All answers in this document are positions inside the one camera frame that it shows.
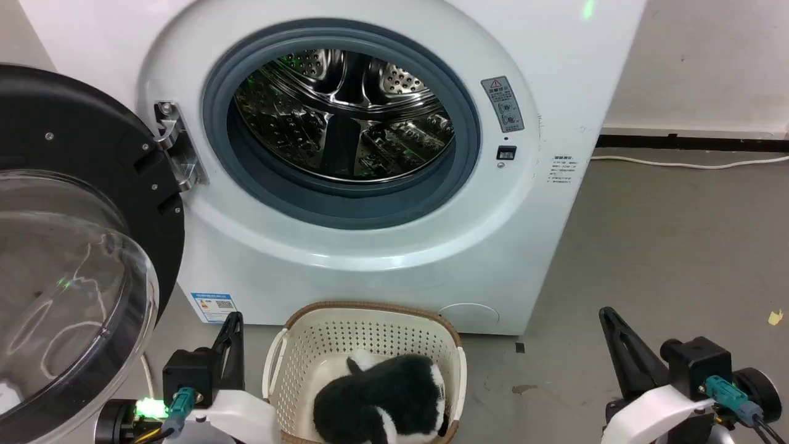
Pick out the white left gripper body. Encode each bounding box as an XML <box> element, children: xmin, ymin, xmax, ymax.
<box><xmin>184</xmin><ymin>388</ymin><xmax>282</xmax><ymax>444</ymax></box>

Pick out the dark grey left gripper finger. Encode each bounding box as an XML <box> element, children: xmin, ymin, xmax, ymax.
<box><xmin>212</xmin><ymin>311</ymin><xmax>245</xmax><ymax>392</ymax></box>

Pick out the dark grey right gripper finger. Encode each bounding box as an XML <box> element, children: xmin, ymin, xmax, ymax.
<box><xmin>599</xmin><ymin>306</ymin><xmax>671</xmax><ymax>401</ymax></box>

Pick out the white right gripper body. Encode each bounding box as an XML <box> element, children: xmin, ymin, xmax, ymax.
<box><xmin>600</xmin><ymin>382</ymin><xmax>717</xmax><ymax>444</ymax></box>

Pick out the white front-load washing machine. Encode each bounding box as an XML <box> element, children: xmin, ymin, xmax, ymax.
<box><xmin>18</xmin><ymin>0</ymin><xmax>648</xmax><ymax>337</ymax></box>

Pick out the blue white energy label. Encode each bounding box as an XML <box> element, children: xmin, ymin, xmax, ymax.
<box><xmin>190</xmin><ymin>292</ymin><xmax>239</xmax><ymax>325</ymax></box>

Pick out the black and white plush toy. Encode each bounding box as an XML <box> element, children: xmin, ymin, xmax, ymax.
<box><xmin>313</xmin><ymin>349</ymin><xmax>450</xmax><ymax>444</ymax></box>

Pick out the white perforated laundry basket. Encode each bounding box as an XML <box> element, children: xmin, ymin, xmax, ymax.
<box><xmin>262</xmin><ymin>301</ymin><xmax>468</xmax><ymax>444</ymax></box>

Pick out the round white filter cover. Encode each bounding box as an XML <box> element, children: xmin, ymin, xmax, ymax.
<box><xmin>438</xmin><ymin>302</ymin><xmax>501</xmax><ymax>328</ymax></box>

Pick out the metal door hinge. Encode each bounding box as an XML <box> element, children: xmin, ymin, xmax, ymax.
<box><xmin>153</xmin><ymin>101</ymin><xmax>205</xmax><ymax>192</ymax></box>

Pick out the grey rubber door gasket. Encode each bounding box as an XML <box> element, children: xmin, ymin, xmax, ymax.
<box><xmin>202</xmin><ymin>18</ymin><xmax>482</xmax><ymax>231</ymax></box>

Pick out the steel washer drum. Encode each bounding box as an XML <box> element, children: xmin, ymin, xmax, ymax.
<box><xmin>233</xmin><ymin>49</ymin><xmax>456</xmax><ymax>184</ymax></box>

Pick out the grey warning sticker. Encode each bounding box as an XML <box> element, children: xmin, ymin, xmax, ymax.
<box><xmin>481</xmin><ymin>76</ymin><xmax>526</xmax><ymax>134</ymax></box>

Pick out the black round washer door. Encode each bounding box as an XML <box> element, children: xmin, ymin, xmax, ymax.
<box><xmin>0</xmin><ymin>64</ymin><xmax>186</xmax><ymax>444</ymax></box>

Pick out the teal plug left gripper cable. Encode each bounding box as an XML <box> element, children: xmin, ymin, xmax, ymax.
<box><xmin>133</xmin><ymin>387</ymin><xmax>199</xmax><ymax>444</ymax></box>

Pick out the teal plug gripper cable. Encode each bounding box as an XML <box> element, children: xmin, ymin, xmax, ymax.
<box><xmin>133</xmin><ymin>387</ymin><xmax>199</xmax><ymax>444</ymax></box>
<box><xmin>705</xmin><ymin>375</ymin><xmax>789</xmax><ymax>444</ymax></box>

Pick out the teal plug right gripper cable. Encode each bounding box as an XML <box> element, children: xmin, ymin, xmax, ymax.
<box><xmin>705</xmin><ymin>375</ymin><xmax>789</xmax><ymax>444</ymax></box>

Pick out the white cable on floor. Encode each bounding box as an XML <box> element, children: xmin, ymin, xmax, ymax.
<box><xmin>590</xmin><ymin>154</ymin><xmax>789</xmax><ymax>170</ymax></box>

